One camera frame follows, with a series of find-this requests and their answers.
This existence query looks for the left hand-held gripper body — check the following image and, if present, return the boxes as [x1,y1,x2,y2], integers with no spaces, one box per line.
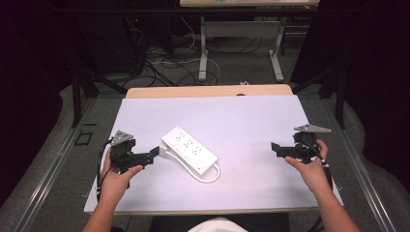
[109,130,150,175]

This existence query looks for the person's white shirt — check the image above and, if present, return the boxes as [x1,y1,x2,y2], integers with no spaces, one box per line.
[187,217,249,232]

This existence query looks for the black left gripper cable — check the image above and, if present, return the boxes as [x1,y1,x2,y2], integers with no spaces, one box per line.
[95,140,114,203]

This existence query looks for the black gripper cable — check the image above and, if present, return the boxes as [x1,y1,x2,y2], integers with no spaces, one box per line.
[303,138,335,232]
[95,140,114,203]

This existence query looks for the white power strip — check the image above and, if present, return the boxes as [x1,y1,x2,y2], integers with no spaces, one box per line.
[161,125,220,177]

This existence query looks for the white power strip cable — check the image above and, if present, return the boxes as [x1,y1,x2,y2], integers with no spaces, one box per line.
[159,145,222,185]

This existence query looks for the tangle of floor cables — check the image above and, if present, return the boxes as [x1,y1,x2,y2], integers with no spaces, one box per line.
[127,15,264,88]

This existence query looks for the black metal stand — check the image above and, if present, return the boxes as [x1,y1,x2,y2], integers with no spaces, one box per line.
[71,67,129,129]
[290,66,347,131]

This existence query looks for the white-legged background table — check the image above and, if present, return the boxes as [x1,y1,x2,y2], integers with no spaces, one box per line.
[179,0,321,83]

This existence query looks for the wooden table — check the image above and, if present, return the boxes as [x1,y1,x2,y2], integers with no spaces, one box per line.
[125,83,323,217]

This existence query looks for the person's dark pants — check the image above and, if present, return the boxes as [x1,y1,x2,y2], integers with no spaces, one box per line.
[148,213,291,232]

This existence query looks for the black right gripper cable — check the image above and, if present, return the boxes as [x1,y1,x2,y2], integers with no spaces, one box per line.
[303,138,335,232]

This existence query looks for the white table mat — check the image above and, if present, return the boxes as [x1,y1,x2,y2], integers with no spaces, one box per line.
[83,94,344,216]

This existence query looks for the metal floor rail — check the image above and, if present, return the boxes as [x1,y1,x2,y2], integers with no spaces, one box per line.
[322,98,398,232]
[12,98,98,232]

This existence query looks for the person's left hand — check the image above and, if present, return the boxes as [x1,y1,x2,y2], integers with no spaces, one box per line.
[97,148,145,207]

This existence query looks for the person's right hand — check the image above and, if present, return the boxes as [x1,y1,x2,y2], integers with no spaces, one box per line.
[284,138,334,198]

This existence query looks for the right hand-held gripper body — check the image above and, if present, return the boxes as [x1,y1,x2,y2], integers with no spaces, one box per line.
[288,124,333,164]

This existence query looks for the dark computer tower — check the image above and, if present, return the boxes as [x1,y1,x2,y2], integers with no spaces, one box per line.
[75,14,144,75]

